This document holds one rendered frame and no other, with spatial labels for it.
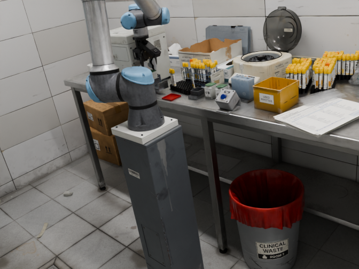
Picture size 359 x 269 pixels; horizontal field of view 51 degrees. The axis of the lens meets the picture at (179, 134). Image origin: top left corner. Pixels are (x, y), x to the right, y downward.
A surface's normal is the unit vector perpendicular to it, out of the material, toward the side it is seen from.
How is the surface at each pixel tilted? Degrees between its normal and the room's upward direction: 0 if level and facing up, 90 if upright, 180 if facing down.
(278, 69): 90
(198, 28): 90
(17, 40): 90
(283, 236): 93
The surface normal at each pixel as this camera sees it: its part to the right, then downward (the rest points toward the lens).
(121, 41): -0.69, 0.39
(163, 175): 0.71, 0.20
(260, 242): -0.37, 0.51
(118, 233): -0.14, -0.90
